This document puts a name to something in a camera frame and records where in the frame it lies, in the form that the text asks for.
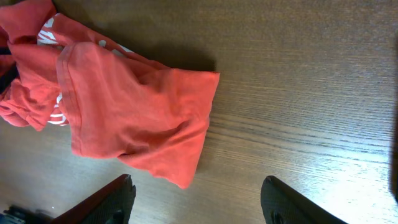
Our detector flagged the orange t-shirt with white print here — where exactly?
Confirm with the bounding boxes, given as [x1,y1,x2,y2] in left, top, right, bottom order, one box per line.
[1,1,220,189]

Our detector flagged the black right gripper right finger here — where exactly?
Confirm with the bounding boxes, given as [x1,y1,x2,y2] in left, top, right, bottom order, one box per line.
[261,175,346,224]

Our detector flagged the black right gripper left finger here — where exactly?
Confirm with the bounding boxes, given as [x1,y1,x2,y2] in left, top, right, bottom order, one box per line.
[51,174,136,224]

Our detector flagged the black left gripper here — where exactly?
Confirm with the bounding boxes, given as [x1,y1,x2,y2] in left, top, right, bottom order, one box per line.
[1,206,53,224]

